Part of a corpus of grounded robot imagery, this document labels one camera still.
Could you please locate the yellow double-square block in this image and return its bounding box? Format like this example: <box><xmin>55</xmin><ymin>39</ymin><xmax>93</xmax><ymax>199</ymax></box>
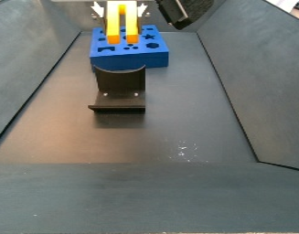
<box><xmin>107</xmin><ymin>1</ymin><xmax>139</xmax><ymax>44</ymax></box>

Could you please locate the black curved stand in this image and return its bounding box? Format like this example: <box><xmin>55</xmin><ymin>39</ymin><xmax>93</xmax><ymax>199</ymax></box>
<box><xmin>89</xmin><ymin>66</ymin><xmax>146</xmax><ymax>112</ymax></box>

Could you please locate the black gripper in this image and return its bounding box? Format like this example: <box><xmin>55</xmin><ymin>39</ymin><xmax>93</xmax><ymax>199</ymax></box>
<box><xmin>91</xmin><ymin>0</ymin><xmax>214</xmax><ymax>30</ymax></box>

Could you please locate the blue foam shape board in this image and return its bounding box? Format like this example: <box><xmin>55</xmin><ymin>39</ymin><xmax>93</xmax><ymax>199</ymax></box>
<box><xmin>90</xmin><ymin>25</ymin><xmax>169</xmax><ymax>70</ymax></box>

